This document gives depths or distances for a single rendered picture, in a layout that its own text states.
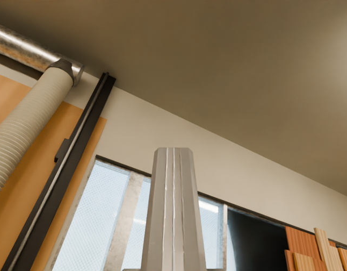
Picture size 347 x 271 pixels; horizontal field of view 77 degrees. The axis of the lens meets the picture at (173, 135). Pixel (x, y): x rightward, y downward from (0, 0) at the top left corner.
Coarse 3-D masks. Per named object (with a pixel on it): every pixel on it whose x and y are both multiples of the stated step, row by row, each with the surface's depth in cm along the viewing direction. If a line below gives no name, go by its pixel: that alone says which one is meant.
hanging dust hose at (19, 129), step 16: (48, 80) 117; (64, 80) 122; (32, 96) 108; (48, 96) 113; (64, 96) 125; (16, 112) 101; (32, 112) 104; (48, 112) 113; (0, 128) 97; (16, 128) 98; (32, 128) 103; (0, 144) 91; (16, 144) 96; (0, 160) 90; (16, 160) 97; (0, 176) 89
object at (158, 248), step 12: (156, 156) 10; (168, 156) 10; (156, 168) 9; (168, 168) 9; (156, 180) 8; (168, 180) 8; (156, 192) 8; (168, 192) 8; (156, 204) 7; (168, 204) 7; (156, 216) 7; (168, 216) 7; (156, 228) 7; (168, 228) 7; (144, 240) 7; (156, 240) 6; (168, 240) 6; (144, 252) 6; (156, 252) 6; (168, 252) 6; (144, 264) 6; (156, 264) 6; (168, 264) 6
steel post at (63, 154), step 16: (112, 80) 149; (96, 96) 135; (96, 112) 132; (80, 128) 120; (64, 144) 114; (80, 144) 118; (64, 160) 109; (64, 176) 107; (48, 192) 99; (64, 192) 104; (48, 208) 98; (32, 224) 91; (48, 224) 96; (16, 240) 88; (32, 240) 90; (16, 256) 84; (32, 256) 88
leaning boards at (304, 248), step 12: (288, 228) 169; (288, 240) 163; (300, 240) 168; (312, 240) 175; (324, 240) 177; (288, 252) 153; (300, 252) 162; (312, 252) 168; (324, 252) 169; (336, 252) 180; (288, 264) 148; (300, 264) 149; (312, 264) 154; (324, 264) 164; (336, 264) 172
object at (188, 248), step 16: (176, 160) 9; (192, 160) 10; (176, 176) 9; (192, 176) 9; (176, 192) 8; (192, 192) 8; (176, 208) 7; (192, 208) 7; (176, 224) 7; (192, 224) 7; (176, 240) 6; (192, 240) 6; (176, 256) 6; (192, 256) 6
